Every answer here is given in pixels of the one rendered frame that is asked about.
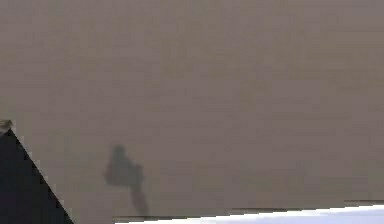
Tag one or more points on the dark navy furniture block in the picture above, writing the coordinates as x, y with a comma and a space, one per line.
20, 186

